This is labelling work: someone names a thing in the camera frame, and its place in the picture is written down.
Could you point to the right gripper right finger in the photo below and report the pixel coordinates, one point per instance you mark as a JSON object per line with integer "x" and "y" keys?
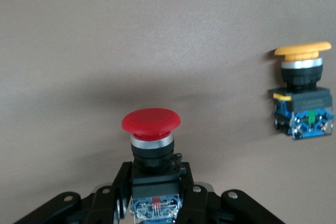
{"x": 197, "y": 208}

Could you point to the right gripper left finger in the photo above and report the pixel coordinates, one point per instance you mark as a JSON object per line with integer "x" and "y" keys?
{"x": 99, "y": 208}

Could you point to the red mushroom push button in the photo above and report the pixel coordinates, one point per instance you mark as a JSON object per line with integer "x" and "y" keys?
{"x": 151, "y": 124}

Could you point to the yellow mushroom push button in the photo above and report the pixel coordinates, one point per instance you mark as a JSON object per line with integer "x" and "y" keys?
{"x": 302, "y": 77}

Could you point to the brown table cover mat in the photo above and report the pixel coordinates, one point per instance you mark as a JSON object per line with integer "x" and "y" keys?
{"x": 78, "y": 51}

